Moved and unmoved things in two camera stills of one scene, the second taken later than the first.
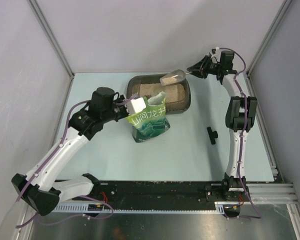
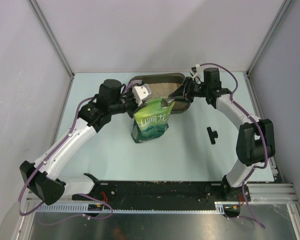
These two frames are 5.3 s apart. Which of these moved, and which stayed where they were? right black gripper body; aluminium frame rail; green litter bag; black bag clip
Moved: green litter bag; right black gripper body
Stayed: black bag clip; aluminium frame rail
